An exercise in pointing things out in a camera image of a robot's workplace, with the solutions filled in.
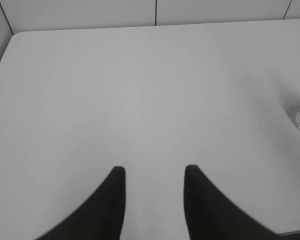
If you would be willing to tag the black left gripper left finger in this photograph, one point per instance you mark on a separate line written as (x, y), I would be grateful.
(100, 217)

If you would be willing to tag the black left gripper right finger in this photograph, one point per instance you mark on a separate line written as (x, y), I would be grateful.
(210, 215)

